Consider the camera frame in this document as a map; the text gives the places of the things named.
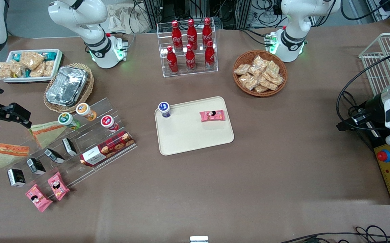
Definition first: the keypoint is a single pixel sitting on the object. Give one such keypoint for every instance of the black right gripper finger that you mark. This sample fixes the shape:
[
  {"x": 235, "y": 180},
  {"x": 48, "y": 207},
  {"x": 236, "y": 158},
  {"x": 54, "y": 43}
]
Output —
[
  {"x": 16, "y": 110},
  {"x": 22, "y": 122}
]

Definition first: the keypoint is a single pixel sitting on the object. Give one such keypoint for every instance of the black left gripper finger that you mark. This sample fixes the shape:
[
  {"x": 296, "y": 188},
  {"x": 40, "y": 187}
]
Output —
[
  {"x": 358, "y": 114},
  {"x": 352, "y": 122}
]

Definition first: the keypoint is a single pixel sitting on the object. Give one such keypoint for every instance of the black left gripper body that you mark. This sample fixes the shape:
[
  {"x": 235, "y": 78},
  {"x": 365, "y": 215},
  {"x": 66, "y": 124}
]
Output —
[{"x": 372, "y": 105}]

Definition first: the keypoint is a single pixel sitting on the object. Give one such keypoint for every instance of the triangular sandwich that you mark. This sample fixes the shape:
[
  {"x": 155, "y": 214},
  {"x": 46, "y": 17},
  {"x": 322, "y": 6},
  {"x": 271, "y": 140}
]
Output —
[
  {"x": 9, "y": 155},
  {"x": 48, "y": 133}
]

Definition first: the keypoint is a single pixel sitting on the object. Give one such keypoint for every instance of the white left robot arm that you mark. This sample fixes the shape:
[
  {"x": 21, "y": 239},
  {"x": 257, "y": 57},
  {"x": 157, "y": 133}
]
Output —
[{"x": 292, "y": 20}]

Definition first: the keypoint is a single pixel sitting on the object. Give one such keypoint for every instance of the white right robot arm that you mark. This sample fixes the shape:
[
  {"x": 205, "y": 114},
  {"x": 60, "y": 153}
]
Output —
[{"x": 80, "y": 17}]

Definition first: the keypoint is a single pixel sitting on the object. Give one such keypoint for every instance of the silver foil tray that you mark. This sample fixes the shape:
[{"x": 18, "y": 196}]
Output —
[{"x": 67, "y": 86}]

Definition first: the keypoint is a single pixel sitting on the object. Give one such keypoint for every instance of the white rectangular snack tray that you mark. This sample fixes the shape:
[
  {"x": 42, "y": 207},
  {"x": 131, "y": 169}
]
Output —
[{"x": 58, "y": 64}]

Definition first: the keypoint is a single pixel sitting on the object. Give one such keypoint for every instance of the beige plastic tray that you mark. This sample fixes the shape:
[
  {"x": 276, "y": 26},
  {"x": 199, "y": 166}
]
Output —
[{"x": 194, "y": 135}]

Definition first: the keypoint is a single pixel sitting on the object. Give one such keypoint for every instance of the small teal packet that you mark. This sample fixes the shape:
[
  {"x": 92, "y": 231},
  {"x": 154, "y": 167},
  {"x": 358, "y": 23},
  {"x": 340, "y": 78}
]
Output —
[
  {"x": 50, "y": 55},
  {"x": 16, "y": 57},
  {"x": 27, "y": 73}
]

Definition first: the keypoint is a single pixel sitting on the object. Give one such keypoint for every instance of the green-lid drink bottle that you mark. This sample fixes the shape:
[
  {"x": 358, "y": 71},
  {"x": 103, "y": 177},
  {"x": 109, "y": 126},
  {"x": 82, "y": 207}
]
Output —
[{"x": 67, "y": 120}]

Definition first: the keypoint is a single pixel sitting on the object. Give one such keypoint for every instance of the small black carton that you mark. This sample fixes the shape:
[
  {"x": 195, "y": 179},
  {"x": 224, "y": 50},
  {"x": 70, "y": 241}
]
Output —
[
  {"x": 69, "y": 146},
  {"x": 36, "y": 166},
  {"x": 54, "y": 156},
  {"x": 16, "y": 177}
]

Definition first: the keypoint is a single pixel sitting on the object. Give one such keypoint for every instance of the red emergency stop button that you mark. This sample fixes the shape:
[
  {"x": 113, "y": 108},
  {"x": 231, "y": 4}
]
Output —
[{"x": 384, "y": 155}]

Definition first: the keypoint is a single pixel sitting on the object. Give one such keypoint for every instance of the large clear cracker pack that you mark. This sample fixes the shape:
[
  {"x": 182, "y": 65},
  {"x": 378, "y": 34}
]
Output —
[{"x": 31, "y": 59}]

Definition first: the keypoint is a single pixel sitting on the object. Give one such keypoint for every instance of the orange-lid drink bottle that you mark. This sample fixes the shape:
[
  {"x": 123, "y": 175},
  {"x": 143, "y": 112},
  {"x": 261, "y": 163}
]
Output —
[{"x": 85, "y": 111}]

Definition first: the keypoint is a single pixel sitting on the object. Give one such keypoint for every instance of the clear acrylic stepped rack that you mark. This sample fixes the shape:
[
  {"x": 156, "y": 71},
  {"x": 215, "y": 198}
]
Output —
[{"x": 90, "y": 135}]

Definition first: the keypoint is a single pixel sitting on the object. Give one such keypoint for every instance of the pink snack packet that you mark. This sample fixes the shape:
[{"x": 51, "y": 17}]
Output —
[
  {"x": 58, "y": 186},
  {"x": 38, "y": 198},
  {"x": 212, "y": 115}
]

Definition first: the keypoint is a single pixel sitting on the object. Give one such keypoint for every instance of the flat wicker basket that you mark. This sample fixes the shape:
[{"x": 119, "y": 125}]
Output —
[{"x": 88, "y": 87}]

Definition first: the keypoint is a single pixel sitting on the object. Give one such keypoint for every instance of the red-lid drink bottle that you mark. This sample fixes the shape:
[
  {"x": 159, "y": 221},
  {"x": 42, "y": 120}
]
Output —
[{"x": 108, "y": 123}]

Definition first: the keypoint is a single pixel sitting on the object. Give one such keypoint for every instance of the red plaid cookie box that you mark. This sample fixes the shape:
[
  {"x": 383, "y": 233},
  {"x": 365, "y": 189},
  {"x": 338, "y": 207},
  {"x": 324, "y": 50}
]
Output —
[{"x": 108, "y": 148}]

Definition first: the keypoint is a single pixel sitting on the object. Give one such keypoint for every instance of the round brown wicker bowl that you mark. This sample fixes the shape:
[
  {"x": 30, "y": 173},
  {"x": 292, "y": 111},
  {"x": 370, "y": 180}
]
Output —
[{"x": 245, "y": 56}]

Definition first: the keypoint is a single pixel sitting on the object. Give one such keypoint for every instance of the crumpled beige cloth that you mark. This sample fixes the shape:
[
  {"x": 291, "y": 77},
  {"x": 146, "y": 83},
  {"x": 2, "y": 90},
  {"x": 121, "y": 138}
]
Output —
[{"x": 124, "y": 18}]

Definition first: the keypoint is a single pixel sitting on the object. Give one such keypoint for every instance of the blue-lid yogurt bottle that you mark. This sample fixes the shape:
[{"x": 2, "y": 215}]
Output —
[{"x": 164, "y": 109}]

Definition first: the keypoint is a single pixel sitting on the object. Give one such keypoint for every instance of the red cola bottle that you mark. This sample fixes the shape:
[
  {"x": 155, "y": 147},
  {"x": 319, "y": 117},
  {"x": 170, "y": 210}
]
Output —
[
  {"x": 172, "y": 61},
  {"x": 207, "y": 33},
  {"x": 176, "y": 36},
  {"x": 191, "y": 33},
  {"x": 190, "y": 59},
  {"x": 209, "y": 56}
]

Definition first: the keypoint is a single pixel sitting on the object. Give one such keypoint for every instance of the clear acrylic bottle rack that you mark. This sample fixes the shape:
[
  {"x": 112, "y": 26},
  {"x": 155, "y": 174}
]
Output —
[{"x": 200, "y": 69}]

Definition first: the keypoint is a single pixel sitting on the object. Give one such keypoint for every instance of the small white device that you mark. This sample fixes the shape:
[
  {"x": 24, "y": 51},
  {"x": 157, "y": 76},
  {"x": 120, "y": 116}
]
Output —
[{"x": 199, "y": 239}]

